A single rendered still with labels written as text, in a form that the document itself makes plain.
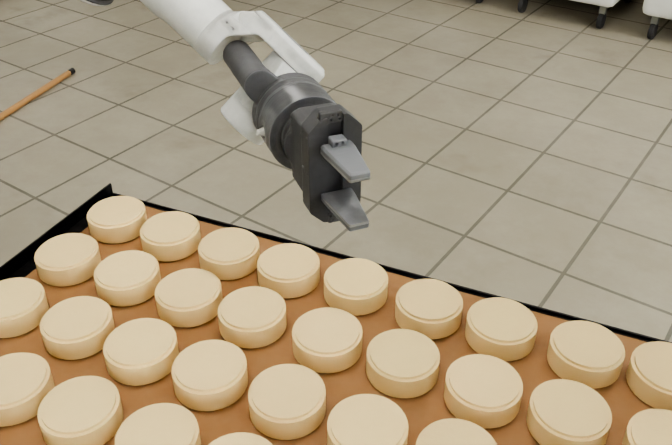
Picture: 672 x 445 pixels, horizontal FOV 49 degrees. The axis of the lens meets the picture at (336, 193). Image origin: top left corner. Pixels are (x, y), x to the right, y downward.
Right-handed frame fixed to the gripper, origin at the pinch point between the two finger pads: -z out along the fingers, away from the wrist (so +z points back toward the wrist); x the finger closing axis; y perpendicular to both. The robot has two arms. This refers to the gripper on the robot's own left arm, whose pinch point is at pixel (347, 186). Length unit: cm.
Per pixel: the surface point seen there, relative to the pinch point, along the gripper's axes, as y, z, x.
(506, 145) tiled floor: 117, 137, -91
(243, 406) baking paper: -16.2, -21.6, -0.8
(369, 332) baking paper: -5.6, -18.2, -0.8
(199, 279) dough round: -16.3, -10.0, 1.2
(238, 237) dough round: -12.1, -5.9, 1.2
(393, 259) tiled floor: 52, 93, -91
